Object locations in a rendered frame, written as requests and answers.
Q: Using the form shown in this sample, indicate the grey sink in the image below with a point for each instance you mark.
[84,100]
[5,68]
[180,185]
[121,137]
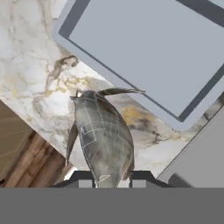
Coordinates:
[198,154]

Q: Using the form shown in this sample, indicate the brown wooden cupboard front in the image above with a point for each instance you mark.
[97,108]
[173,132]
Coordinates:
[23,151]

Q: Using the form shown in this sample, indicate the grey tray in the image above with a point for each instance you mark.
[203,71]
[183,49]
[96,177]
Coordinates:
[151,55]

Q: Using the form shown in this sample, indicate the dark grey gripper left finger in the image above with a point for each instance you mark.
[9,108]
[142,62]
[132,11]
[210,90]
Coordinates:
[82,178]

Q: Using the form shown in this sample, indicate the grey fish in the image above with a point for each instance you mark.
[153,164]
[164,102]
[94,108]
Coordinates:
[105,137]

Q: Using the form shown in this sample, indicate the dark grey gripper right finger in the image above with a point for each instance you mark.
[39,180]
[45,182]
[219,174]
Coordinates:
[141,178]

